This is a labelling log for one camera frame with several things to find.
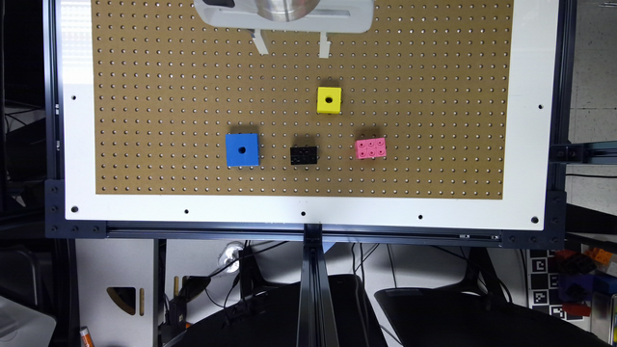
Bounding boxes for black aluminium table frame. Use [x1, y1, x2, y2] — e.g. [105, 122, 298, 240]
[43, 1, 616, 250]

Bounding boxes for yellow cube with hole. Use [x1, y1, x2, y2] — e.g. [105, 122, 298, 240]
[316, 87, 342, 114]

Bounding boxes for pink lego block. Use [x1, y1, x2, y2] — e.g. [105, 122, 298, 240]
[355, 138, 387, 160]

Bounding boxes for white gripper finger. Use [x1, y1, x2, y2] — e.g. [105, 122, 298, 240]
[251, 29, 269, 55]
[318, 32, 332, 59]

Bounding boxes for black lego block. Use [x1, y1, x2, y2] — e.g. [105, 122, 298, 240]
[290, 147, 318, 165]

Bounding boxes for white board frame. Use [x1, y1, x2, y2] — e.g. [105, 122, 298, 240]
[54, 1, 559, 230]

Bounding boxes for black office chair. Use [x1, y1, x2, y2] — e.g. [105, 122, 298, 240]
[375, 248, 606, 347]

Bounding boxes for brown pegboard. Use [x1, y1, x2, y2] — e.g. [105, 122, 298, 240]
[92, 0, 516, 199]

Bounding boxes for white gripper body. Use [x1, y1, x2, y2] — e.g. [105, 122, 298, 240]
[194, 0, 375, 34]

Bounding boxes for fiducial marker sheet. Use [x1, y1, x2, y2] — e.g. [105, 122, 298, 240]
[525, 250, 567, 320]

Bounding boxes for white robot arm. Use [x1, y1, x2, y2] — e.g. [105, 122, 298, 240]
[194, 0, 375, 59]

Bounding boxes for box of coloured blocks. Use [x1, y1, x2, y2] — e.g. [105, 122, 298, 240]
[555, 248, 616, 317]

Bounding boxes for black centre support beam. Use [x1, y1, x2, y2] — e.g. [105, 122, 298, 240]
[296, 224, 339, 347]

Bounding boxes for white cabinet panel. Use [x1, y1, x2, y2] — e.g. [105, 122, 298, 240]
[75, 239, 158, 347]

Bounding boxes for blue cube with hole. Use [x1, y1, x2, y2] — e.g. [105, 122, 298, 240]
[225, 133, 259, 167]

